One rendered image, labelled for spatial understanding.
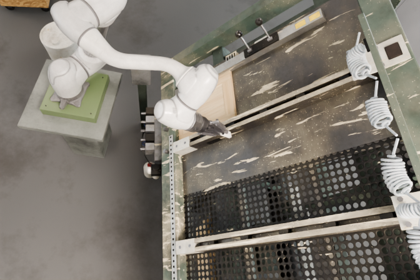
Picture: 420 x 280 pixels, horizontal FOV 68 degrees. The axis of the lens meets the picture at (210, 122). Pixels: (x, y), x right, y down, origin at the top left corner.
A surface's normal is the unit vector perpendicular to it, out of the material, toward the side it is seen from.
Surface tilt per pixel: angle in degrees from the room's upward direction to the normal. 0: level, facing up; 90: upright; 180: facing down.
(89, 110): 0
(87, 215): 0
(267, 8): 90
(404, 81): 50
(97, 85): 0
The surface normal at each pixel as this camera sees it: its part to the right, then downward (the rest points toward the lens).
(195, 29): 0.16, -0.43
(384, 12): -0.66, -0.28
